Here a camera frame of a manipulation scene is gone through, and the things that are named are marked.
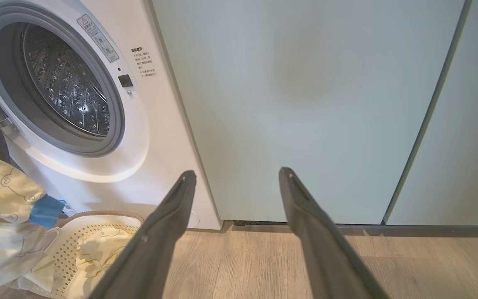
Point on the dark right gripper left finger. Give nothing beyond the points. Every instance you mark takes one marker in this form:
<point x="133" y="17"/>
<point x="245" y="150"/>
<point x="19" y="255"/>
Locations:
<point x="156" y="245"/>

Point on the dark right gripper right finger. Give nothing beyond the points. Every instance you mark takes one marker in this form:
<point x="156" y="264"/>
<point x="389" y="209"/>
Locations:
<point x="322" y="245"/>

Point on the cream printed garment blue cuffs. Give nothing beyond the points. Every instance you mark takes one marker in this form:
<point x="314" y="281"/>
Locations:
<point x="2" y="224"/>

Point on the cream perforated laundry basket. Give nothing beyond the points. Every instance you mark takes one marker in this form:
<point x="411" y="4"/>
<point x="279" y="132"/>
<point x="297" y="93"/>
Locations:
<point x="71" y="232"/>

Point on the white washing machine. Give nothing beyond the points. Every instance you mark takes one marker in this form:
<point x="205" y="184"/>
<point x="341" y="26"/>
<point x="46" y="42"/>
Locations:
<point x="152" y="137"/>

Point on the pale green cabinet door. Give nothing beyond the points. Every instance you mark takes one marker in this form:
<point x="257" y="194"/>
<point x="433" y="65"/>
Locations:
<point x="305" y="104"/>
<point x="463" y="145"/>

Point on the blue white energy label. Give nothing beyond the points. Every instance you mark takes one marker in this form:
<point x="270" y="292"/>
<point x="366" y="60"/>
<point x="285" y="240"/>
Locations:
<point x="69" y="209"/>

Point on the steel washer drum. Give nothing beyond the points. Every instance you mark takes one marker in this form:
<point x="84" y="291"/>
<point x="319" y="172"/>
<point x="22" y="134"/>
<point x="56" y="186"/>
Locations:
<point x="64" y="79"/>

